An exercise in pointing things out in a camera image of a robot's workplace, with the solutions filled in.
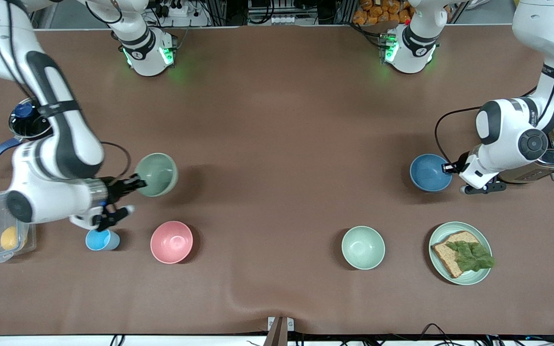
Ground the blue bowl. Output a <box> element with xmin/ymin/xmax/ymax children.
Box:
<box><xmin>410</xmin><ymin>153</ymin><xmax>453</xmax><ymax>193</ymax></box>

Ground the sage green bowl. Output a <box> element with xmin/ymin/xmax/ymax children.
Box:
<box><xmin>135</xmin><ymin>152</ymin><xmax>179</xmax><ymax>198</ymax></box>

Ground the pink bowl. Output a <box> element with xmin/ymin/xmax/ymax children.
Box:
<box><xmin>150</xmin><ymin>221</ymin><xmax>194</xmax><ymax>264</ymax></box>

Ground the mint green bowl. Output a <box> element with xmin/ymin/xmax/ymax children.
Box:
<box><xmin>341</xmin><ymin>225</ymin><xmax>386</xmax><ymax>271</ymax></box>

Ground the blue cup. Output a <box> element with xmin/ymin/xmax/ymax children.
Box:
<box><xmin>85</xmin><ymin>227</ymin><xmax>120</xmax><ymax>251</ymax></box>

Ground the green lettuce leaf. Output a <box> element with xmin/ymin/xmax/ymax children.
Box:
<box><xmin>445</xmin><ymin>240</ymin><xmax>496</xmax><ymax>272</ymax></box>

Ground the brown bread slice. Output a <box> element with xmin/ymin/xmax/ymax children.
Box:
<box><xmin>431</xmin><ymin>231</ymin><xmax>482</xmax><ymax>279</ymax></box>

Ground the yellow round fruit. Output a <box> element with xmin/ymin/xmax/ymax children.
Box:
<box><xmin>0</xmin><ymin>226</ymin><xmax>20</xmax><ymax>251</ymax></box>

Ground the mint green plate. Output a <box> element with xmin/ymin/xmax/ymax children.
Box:
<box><xmin>428</xmin><ymin>221</ymin><xmax>493</xmax><ymax>286</ymax></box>

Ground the glass lid with blue knob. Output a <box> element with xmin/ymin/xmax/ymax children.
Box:
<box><xmin>9</xmin><ymin>99</ymin><xmax>51</xmax><ymax>140</ymax></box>

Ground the bag of orange buns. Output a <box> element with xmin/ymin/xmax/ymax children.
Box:
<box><xmin>353</xmin><ymin>0</ymin><xmax>415</xmax><ymax>25</ymax></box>

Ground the white power strip with plugs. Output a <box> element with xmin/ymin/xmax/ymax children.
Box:
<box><xmin>154</xmin><ymin>0</ymin><xmax>210</xmax><ymax>27</ymax></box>

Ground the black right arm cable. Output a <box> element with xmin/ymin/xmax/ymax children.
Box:
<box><xmin>0</xmin><ymin>0</ymin><xmax>132</xmax><ymax>183</ymax></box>

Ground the black looped floor cable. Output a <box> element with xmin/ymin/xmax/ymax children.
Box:
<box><xmin>419</xmin><ymin>323</ymin><xmax>455</xmax><ymax>343</ymax></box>

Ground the metal table edge bracket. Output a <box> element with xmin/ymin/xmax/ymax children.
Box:
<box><xmin>267</xmin><ymin>316</ymin><xmax>295</xmax><ymax>346</ymax></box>

